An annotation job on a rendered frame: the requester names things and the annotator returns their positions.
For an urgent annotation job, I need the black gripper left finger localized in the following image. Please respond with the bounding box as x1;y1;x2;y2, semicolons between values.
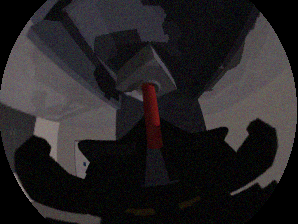
77;116;146;185

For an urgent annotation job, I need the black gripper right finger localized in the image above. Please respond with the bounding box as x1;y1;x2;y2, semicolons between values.
160;117;229;181

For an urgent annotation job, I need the red peg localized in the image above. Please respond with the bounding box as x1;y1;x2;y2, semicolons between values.
142;83;164;149

